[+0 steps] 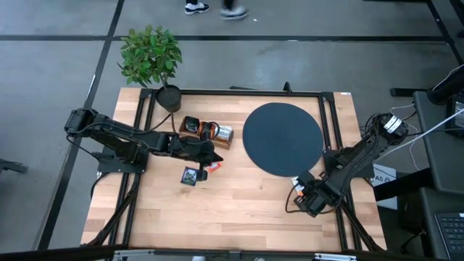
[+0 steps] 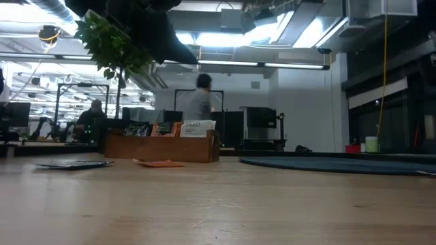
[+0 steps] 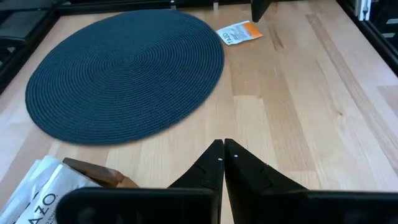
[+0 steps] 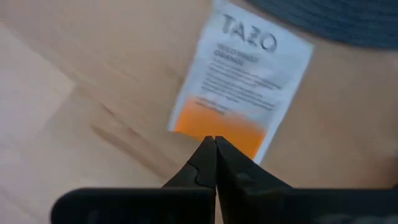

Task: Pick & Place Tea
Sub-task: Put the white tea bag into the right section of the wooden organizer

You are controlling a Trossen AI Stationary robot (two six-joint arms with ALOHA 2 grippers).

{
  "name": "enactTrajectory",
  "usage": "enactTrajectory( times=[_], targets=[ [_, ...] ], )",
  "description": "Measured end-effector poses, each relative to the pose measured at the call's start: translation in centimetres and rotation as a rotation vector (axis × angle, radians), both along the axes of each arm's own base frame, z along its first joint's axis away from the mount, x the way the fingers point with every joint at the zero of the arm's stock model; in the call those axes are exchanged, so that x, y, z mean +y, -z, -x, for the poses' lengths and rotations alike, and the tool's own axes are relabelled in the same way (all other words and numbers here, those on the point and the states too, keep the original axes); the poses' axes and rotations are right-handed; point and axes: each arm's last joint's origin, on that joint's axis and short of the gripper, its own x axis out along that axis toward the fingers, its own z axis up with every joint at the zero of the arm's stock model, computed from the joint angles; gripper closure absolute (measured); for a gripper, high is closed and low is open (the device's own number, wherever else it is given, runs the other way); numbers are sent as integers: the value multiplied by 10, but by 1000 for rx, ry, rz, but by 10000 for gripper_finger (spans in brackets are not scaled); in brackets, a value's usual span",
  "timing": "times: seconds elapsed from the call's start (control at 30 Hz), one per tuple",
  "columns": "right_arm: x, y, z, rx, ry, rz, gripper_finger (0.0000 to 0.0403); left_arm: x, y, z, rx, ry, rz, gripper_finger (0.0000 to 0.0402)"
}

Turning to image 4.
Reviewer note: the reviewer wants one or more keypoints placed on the dark round mat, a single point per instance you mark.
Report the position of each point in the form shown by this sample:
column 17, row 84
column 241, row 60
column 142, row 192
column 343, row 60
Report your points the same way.
column 335, row 21

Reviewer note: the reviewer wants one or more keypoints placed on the white orange Tazo tea bag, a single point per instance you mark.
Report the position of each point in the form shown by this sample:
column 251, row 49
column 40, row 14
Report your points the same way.
column 242, row 81

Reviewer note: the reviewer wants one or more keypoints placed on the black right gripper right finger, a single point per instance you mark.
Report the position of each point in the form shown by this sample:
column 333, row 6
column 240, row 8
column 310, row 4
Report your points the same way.
column 295, row 207

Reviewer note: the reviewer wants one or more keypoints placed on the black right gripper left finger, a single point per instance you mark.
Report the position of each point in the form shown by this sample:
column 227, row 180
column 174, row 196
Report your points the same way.
column 133, row 207

